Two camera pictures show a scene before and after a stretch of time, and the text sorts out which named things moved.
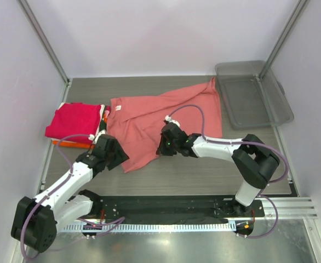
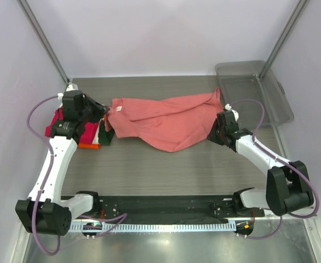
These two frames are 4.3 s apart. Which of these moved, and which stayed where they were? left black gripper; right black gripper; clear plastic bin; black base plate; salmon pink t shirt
Moved: right black gripper; left black gripper; salmon pink t shirt
Stayed: black base plate; clear plastic bin
